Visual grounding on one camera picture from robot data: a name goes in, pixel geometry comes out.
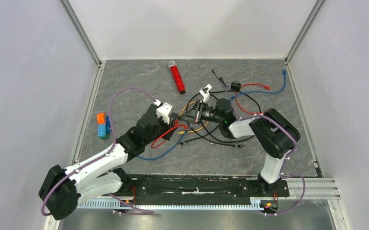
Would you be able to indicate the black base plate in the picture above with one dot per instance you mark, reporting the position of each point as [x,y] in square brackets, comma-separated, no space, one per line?
[165,189]

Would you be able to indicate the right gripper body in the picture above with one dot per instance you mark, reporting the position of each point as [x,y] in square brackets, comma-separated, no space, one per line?
[208,114]

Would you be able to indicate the black network switch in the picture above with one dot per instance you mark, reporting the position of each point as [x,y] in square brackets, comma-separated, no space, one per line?
[152,110]

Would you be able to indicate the blue orange toy bricks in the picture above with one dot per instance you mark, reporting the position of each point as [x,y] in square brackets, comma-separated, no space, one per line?
[104,126]

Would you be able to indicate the black cable teal collar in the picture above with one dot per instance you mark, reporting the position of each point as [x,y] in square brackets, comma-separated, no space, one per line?
[217,141]
[183,110]

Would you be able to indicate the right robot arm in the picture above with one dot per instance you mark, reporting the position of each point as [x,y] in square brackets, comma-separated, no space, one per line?
[276,134]

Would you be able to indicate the red glitter tube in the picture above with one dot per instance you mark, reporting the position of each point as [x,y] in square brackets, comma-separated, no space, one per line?
[177,77]

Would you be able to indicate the black power adapter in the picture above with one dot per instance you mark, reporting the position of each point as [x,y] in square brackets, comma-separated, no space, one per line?
[235,85]

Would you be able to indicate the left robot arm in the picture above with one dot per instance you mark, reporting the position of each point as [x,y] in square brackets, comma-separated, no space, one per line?
[63,189]

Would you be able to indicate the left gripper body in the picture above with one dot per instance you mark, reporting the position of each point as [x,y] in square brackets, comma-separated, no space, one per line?
[163,126]

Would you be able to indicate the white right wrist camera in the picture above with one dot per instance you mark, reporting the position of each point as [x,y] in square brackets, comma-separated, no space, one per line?
[205,92]

